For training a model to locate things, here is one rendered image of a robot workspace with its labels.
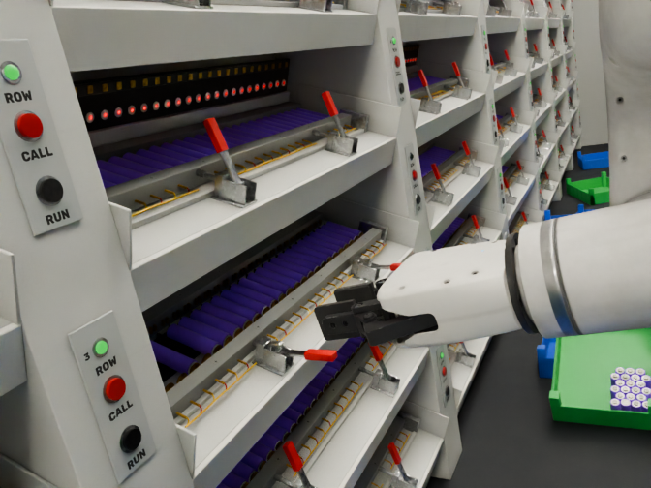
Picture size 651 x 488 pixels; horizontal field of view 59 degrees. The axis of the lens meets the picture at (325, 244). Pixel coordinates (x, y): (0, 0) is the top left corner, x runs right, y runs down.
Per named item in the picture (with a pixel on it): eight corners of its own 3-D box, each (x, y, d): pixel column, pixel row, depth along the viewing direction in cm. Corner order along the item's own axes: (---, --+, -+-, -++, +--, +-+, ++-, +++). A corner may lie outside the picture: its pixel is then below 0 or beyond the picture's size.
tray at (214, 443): (409, 270, 102) (419, 221, 98) (190, 516, 51) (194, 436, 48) (309, 237, 109) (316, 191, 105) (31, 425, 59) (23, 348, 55)
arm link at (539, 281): (562, 202, 44) (522, 211, 46) (547, 239, 37) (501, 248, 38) (589, 302, 46) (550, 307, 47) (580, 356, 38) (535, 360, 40)
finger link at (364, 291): (409, 265, 52) (346, 278, 55) (397, 279, 49) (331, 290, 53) (419, 297, 52) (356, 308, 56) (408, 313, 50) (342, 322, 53)
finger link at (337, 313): (384, 292, 47) (316, 304, 50) (369, 309, 44) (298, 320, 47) (396, 328, 47) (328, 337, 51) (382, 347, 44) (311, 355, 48)
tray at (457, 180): (489, 179, 161) (503, 131, 155) (424, 253, 110) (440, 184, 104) (420, 162, 168) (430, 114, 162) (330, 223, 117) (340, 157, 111)
